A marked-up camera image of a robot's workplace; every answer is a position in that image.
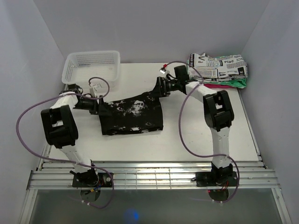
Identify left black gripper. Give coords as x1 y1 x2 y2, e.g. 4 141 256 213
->
73 95 112 116

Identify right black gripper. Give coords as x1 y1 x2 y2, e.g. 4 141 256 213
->
149 77 180 98

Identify black white patterned trousers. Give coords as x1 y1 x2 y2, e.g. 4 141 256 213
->
99 92 164 136

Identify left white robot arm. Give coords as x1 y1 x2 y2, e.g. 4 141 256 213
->
41 84 108 187

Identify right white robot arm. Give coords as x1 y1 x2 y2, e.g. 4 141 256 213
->
150 66 237 187

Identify pink folded trousers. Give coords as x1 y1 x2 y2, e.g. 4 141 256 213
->
204 84 233 89

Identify newspaper print folded trousers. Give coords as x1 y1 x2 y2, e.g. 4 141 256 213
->
187 53 248 82

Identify green folded trousers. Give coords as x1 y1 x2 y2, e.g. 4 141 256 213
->
204 78 247 89

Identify white plastic basket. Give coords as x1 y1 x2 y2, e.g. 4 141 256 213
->
62 50 121 88

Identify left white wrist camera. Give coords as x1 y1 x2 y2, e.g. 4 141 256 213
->
89 84 101 98

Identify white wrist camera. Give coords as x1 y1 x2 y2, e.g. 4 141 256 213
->
89 84 101 98
159 64 170 75

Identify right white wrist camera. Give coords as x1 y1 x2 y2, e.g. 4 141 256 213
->
159 64 170 75

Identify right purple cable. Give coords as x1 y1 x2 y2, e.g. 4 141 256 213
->
163 61 240 204

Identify purple cable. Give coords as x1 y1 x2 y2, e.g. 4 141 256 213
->
163 61 240 204
16 77 115 209

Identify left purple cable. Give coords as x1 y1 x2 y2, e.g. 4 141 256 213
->
16 77 115 209

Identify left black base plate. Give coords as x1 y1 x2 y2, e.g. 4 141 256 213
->
71 173 112 188

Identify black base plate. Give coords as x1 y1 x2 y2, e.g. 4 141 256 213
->
71 173 112 188
195 171 238 187

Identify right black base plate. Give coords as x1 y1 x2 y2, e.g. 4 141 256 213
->
195 171 238 187

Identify aluminium frame rail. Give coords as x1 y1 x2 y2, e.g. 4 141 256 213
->
27 161 280 190

